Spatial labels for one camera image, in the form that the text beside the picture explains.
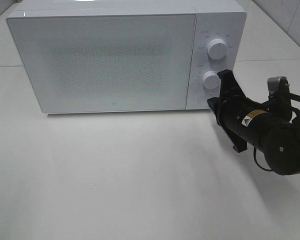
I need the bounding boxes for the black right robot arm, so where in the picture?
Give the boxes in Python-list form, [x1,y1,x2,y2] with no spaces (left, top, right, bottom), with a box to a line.
[207,69,300,176]

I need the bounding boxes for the white microwave knob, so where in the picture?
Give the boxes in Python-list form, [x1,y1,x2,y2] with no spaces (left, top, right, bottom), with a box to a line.
[202,71,220,90]
[207,38,228,60]

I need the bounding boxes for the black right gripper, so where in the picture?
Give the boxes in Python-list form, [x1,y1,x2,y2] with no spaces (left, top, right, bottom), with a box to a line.
[207,70,249,153]

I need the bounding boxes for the white microwave oven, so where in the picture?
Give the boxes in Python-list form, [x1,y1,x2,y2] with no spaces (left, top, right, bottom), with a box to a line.
[6,0,247,114]

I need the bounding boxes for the upper white microwave knob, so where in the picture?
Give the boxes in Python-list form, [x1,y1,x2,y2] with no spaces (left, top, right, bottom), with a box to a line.
[207,38,228,60]

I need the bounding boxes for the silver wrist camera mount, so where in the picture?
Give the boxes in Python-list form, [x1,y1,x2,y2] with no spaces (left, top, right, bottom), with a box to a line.
[267,76,290,96]

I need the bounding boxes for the lower white microwave knob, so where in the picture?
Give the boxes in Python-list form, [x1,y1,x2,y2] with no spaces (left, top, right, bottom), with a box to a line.
[202,71,220,90]

